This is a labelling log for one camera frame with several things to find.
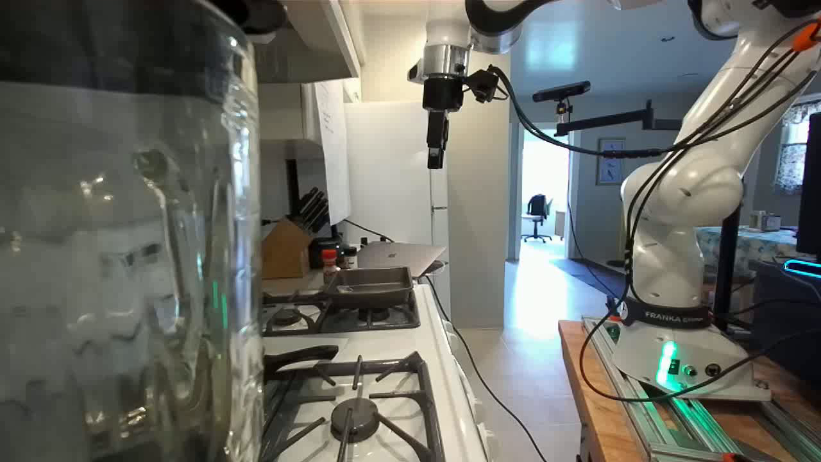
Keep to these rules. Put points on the dark round burner cap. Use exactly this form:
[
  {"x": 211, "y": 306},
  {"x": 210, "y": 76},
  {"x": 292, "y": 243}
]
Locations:
[{"x": 356, "y": 417}]

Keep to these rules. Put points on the black monitor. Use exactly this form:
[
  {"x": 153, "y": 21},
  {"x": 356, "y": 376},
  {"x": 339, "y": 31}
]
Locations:
[{"x": 810, "y": 183}]

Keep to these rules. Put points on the grey closed laptop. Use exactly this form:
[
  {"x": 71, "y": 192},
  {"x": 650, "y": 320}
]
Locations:
[{"x": 398, "y": 258}]

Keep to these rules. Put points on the red capped spice jar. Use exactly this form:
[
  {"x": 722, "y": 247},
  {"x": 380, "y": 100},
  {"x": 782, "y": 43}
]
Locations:
[{"x": 330, "y": 269}]

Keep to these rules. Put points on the dark metal baking pan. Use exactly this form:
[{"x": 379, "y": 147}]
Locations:
[{"x": 369, "y": 287}]

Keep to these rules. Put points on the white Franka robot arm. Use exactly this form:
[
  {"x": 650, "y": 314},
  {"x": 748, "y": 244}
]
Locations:
[{"x": 684, "y": 195}]

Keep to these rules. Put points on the black office chair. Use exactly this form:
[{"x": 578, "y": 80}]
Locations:
[{"x": 537, "y": 215}]

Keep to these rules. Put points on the white range hood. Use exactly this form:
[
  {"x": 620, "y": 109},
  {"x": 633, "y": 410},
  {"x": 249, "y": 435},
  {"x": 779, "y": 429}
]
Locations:
[{"x": 316, "y": 39}]

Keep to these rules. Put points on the black cast iron stove grate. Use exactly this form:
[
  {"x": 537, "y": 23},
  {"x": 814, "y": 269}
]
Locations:
[
  {"x": 369, "y": 317},
  {"x": 412, "y": 376}
]

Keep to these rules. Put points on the black camera on boom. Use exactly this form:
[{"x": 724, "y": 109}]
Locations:
[{"x": 560, "y": 90}]

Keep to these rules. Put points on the white gas stove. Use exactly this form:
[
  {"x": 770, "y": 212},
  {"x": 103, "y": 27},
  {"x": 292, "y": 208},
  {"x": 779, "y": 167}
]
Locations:
[{"x": 401, "y": 376}]

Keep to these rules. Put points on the white refrigerator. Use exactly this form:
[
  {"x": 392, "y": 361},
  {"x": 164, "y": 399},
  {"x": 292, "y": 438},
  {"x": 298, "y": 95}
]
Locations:
[{"x": 388, "y": 171}]

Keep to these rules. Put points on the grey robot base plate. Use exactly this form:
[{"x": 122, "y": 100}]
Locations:
[{"x": 693, "y": 364}]

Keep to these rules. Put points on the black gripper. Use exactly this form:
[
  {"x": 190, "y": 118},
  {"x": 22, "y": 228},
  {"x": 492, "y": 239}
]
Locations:
[{"x": 444, "y": 93}]

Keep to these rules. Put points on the wooden table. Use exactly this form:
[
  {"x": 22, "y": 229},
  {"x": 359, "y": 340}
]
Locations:
[{"x": 598, "y": 419}]

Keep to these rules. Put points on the framed wall picture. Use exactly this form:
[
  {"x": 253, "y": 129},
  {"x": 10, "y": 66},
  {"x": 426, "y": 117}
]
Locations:
[{"x": 609, "y": 161}]

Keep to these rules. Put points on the black stand pole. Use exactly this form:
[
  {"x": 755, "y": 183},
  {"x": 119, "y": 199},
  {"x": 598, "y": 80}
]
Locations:
[{"x": 728, "y": 266}]

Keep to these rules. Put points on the clear glass blender jar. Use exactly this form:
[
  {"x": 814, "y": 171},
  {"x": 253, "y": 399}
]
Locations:
[{"x": 119, "y": 258}]

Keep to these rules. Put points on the small dark spice jar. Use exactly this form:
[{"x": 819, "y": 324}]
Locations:
[{"x": 350, "y": 261}]

